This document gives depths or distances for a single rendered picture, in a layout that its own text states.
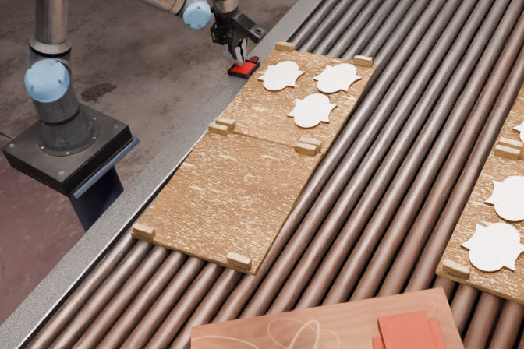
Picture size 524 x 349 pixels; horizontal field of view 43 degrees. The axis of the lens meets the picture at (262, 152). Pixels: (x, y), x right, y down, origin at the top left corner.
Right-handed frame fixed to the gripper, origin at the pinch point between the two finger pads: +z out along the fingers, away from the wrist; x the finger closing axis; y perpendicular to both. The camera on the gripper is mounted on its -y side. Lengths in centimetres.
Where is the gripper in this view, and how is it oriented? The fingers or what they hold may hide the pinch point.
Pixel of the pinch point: (242, 63)
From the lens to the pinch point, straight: 210.7
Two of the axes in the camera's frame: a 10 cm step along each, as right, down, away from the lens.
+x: -5.0, 6.4, -5.8
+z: 1.4, 7.2, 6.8
